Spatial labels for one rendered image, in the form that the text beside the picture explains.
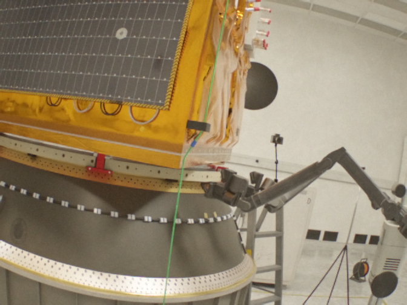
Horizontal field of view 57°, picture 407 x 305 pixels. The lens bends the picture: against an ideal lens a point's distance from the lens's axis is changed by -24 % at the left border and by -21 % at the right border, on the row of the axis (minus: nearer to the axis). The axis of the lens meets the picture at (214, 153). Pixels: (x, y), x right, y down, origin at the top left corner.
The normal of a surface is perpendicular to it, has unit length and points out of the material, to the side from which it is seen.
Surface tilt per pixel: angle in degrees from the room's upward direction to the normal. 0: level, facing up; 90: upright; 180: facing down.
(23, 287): 90
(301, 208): 90
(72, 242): 62
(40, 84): 90
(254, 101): 90
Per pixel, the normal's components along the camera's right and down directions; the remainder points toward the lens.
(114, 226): 0.44, -0.38
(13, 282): -0.07, 0.01
